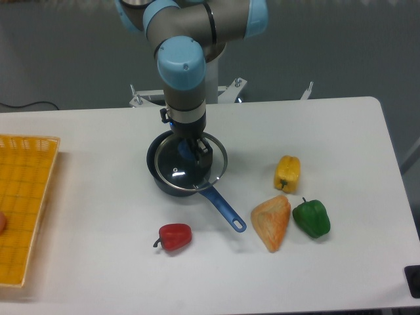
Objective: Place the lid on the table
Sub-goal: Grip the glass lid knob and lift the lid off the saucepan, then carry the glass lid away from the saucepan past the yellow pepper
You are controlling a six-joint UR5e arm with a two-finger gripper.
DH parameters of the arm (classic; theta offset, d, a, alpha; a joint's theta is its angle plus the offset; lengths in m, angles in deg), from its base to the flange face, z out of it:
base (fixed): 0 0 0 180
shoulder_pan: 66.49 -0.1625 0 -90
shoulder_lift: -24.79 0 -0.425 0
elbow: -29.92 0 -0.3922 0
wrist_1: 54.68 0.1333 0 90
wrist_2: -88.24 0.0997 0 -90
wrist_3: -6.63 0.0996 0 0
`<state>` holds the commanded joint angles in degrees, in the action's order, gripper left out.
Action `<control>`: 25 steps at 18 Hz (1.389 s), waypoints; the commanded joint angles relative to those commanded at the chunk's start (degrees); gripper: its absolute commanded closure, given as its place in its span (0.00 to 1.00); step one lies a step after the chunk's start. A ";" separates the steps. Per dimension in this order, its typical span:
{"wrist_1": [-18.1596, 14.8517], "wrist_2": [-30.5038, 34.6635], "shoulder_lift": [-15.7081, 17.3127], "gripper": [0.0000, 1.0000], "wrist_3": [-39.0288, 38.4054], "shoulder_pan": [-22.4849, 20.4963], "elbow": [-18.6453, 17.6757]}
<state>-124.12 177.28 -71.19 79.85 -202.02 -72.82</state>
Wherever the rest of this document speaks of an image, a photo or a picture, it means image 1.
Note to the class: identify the black device at table edge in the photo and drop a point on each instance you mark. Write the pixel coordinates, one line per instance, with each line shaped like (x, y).
(412, 274)

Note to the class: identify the yellow bell pepper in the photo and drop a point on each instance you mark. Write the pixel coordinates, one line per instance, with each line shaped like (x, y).
(287, 174)

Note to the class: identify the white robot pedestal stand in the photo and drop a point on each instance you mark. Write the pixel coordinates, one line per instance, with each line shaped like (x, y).
(223, 94)

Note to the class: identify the glass lid blue knob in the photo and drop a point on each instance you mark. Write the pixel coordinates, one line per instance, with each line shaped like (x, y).
(176, 163)

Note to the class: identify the triangular bread pastry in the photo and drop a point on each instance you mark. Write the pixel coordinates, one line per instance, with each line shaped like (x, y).
(270, 220)

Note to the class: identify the dark saucepan blue handle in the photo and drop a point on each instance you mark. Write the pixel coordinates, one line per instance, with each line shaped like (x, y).
(211, 193)

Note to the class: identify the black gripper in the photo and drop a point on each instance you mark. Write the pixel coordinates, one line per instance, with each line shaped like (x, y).
(193, 130)

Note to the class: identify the green bell pepper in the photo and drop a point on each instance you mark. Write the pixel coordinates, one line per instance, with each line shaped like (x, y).
(312, 218)

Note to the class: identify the red bell pepper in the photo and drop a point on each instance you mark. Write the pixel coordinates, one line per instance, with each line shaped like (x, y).
(173, 236)

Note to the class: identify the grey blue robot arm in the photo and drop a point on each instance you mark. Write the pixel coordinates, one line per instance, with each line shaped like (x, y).
(183, 38)

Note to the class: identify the yellow woven basket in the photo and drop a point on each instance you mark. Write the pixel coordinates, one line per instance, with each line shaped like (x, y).
(27, 164)

